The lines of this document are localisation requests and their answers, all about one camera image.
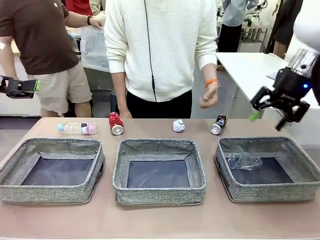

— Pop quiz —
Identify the crushed black can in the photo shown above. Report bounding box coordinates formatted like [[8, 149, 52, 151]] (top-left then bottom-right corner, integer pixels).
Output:
[[209, 114, 229, 136]]

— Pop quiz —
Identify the clear bottle with pink label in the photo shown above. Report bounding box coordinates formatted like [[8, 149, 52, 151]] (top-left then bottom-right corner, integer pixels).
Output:
[[57, 120, 99, 136]]

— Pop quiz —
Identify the person in white sweater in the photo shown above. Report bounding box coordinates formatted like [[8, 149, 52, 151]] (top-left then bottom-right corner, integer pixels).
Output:
[[103, 0, 218, 119]]

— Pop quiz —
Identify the grey fabric basket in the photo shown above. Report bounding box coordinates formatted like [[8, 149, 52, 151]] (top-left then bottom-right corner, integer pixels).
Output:
[[0, 137, 106, 205], [111, 138, 208, 206], [214, 136, 320, 203]]

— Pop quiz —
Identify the orange wrist watch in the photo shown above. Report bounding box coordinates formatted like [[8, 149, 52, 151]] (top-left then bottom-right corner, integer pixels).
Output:
[[204, 77, 219, 89]]

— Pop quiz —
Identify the thin black cord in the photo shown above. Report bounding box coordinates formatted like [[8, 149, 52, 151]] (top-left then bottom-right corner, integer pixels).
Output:
[[143, 0, 158, 103]]

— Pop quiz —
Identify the person's right forearm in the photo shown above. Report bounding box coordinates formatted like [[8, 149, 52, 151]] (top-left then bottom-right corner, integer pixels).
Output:
[[110, 71, 126, 111]]

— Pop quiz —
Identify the person's right hand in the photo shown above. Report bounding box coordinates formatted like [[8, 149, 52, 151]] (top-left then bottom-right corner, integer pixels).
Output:
[[118, 107, 134, 119]]

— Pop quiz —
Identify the person's left hand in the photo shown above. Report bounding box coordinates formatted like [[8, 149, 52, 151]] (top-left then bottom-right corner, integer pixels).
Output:
[[199, 85, 221, 110]]

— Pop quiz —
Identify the person's left forearm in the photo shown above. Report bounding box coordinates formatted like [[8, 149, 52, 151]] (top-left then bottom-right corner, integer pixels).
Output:
[[200, 62, 219, 83]]

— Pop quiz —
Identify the white paper ball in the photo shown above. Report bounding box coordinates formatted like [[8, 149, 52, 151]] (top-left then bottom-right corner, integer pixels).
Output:
[[172, 119, 187, 133]]

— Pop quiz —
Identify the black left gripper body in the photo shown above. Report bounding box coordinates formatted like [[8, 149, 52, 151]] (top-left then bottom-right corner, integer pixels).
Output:
[[0, 75, 14, 96]]

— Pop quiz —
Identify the large white table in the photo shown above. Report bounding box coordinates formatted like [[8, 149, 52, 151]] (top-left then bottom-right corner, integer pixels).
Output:
[[215, 51, 313, 146]]

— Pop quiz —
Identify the clear plastic cup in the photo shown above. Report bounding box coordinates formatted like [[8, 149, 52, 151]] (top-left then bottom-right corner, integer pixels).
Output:
[[225, 144, 263, 172]]

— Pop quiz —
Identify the person in dark coat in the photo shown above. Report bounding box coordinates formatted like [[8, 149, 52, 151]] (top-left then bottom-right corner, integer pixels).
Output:
[[271, 0, 304, 59]]

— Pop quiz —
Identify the crushed red can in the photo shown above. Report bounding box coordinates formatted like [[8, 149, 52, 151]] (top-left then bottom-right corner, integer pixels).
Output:
[[108, 111, 125, 136]]

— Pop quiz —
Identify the brown-shirt man's left hand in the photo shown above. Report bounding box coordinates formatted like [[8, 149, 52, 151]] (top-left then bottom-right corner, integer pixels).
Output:
[[90, 16, 106, 30]]

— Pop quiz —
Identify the person in red top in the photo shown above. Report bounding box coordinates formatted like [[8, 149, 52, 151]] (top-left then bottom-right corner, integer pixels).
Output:
[[65, 0, 94, 16]]

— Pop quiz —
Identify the brown-shirt man's right forearm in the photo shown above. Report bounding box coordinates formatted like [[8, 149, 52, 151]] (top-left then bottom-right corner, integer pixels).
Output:
[[0, 46, 19, 81]]

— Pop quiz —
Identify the brown-shirt man's left forearm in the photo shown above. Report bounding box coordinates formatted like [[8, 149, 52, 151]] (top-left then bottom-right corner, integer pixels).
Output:
[[65, 11, 90, 29]]

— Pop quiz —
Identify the person in light blue shirt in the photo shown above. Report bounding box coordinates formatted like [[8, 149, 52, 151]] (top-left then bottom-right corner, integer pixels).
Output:
[[221, 0, 251, 54]]

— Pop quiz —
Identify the wooden top desk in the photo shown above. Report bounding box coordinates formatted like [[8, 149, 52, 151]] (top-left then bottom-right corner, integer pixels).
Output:
[[9, 39, 22, 56]]

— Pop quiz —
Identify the clear plastic storage box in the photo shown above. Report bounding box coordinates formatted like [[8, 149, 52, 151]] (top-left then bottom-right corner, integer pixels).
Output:
[[79, 25, 111, 74]]

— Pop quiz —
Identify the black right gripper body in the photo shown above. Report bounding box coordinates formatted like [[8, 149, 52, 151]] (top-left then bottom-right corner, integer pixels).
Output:
[[271, 66, 314, 111]]

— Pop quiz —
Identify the man in brown shirt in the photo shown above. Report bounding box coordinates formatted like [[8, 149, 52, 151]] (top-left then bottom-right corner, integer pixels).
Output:
[[0, 0, 94, 118]]

